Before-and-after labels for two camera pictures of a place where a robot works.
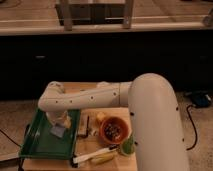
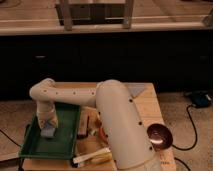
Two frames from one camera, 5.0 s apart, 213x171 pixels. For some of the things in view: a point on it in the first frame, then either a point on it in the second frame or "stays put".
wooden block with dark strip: x=83 y=125 stays put
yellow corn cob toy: x=104 y=158 stays put
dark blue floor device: x=200 y=100 stays put
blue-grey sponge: x=59 y=131 -> x=48 y=131
